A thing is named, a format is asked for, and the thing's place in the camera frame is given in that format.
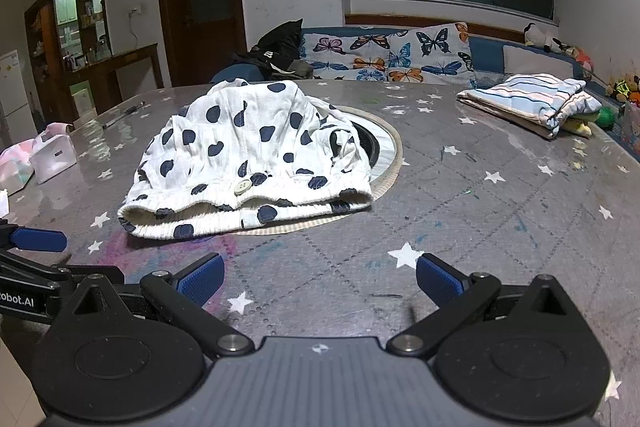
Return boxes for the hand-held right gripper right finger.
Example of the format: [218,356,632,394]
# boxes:
[387,252,586,358]

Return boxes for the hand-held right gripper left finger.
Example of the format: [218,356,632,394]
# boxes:
[62,253,256,358]

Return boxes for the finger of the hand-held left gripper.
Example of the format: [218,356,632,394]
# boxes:
[0,222,68,255]
[0,252,126,289]

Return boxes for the white navy polka-dot clothes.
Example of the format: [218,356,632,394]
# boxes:
[117,78,375,240]

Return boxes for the folded striped clothes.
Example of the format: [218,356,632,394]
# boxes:
[457,74,603,140]

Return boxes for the pastel pink pouch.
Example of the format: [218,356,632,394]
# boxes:
[0,143,36,196]

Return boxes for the white storage box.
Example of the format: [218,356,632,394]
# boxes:
[30,133,79,184]

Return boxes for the round induction cooktop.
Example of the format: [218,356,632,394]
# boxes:
[235,104,403,235]

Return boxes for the white carton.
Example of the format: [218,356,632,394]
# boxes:
[69,79,97,118]

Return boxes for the white fridge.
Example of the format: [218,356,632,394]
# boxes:
[0,49,39,144]

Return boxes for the black pen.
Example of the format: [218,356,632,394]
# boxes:
[102,102,147,130]

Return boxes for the dark wooden side table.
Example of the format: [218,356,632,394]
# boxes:
[62,44,166,118]

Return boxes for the yellow cloth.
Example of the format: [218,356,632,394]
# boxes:
[564,117,594,138]

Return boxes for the butterfly print pillow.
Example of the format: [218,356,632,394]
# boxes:
[387,22,477,88]

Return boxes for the wooden display cabinet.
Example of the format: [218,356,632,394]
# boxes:
[24,0,109,74]

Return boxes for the white cushion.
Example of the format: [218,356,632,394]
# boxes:
[502,44,577,81]

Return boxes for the butterfly print long cushion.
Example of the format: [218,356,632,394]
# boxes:
[301,32,401,82]

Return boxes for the white black plush toy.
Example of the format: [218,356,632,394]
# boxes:
[523,23,562,54]

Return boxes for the pink plush toy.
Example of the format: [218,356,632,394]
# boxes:
[560,39,597,72]

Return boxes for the pile of colourful toys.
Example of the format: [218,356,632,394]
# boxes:
[606,76,640,106]

